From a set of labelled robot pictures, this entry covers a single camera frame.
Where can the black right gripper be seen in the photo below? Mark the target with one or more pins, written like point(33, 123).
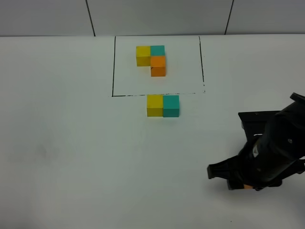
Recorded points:
point(262, 165)

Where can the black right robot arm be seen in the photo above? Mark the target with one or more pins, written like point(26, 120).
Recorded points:
point(286, 129)

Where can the template orange cube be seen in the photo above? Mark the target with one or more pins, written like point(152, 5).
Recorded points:
point(158, 66)

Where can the template green cube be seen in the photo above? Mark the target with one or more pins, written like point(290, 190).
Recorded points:
point(157, 50)

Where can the template yellow cube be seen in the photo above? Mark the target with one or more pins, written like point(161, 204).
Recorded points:
point(143, 56)

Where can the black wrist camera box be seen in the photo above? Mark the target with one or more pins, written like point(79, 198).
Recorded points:
point(253, 123)

